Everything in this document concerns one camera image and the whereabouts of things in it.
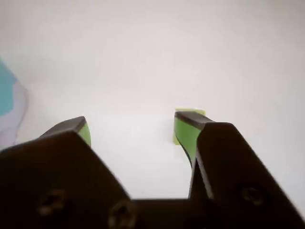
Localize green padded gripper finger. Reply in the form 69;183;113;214
173;111;305;229

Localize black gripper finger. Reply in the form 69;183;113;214
0;116;141;229

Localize green lego block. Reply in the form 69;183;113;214
172;107;206;146

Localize teal whale shaped bin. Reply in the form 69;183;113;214
0;56;30;146

